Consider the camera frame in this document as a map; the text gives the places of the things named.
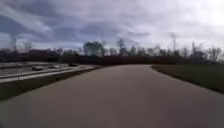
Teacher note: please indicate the grey concrete path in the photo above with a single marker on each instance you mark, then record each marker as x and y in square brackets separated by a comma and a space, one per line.
[123, 96]

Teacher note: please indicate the grass strip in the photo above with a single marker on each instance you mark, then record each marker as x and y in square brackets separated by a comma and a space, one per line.
[36, 81]

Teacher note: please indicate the vehicle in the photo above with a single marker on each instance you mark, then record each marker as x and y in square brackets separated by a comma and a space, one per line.
[38, 68]
[73, 64]

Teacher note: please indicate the grey road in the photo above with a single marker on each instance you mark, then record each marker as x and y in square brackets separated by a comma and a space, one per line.
[30, 71]

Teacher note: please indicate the green grass field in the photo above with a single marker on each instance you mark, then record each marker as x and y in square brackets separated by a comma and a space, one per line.
[196, 74]

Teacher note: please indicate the row of trees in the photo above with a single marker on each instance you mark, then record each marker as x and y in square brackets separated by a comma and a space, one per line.
[133, 53]

